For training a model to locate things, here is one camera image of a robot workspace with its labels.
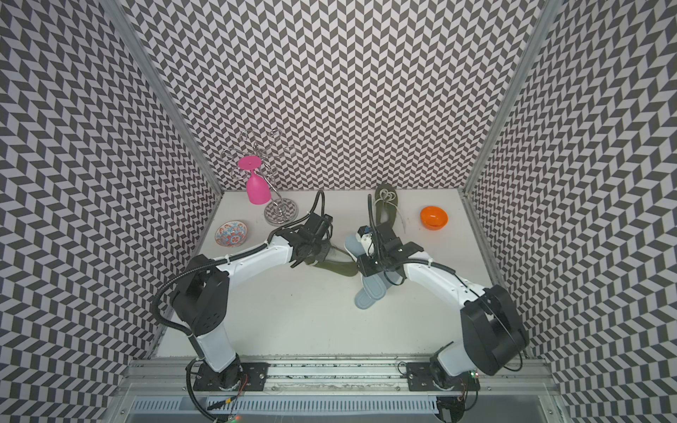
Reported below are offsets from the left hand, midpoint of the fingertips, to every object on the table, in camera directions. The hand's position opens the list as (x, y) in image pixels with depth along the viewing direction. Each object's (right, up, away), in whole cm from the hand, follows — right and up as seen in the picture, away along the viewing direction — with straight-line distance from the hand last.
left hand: (319, 248), depth 91 cm
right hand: (+15, -6, -7) cm, 17 cm away
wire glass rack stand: (-19, +13, +20) cm, 30 cm away
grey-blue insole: (+18, -10, -11) cm, 24 cm away
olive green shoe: (+25, +16, +14) cm, 33 cm away
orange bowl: (+45, +10, +14) cm, 48 cm away
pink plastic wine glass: (-21, +21, 0) cm, 30 cm away
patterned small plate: (-36, +4, +11) cm, 38 cm away
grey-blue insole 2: (+15, -17, -5) cm, 23 cm away
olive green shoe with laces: (+5, -7, +3) cm, 9 cm away
